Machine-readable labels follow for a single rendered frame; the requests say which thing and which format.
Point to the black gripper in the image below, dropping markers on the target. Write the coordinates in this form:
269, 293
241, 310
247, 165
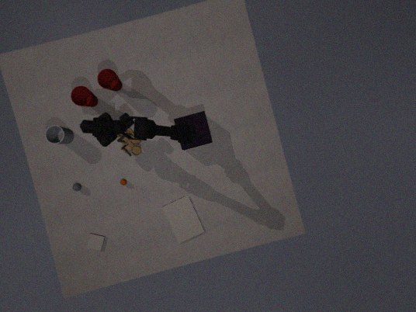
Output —
107, 139

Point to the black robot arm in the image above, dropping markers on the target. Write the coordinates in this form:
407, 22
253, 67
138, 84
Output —
143, 129

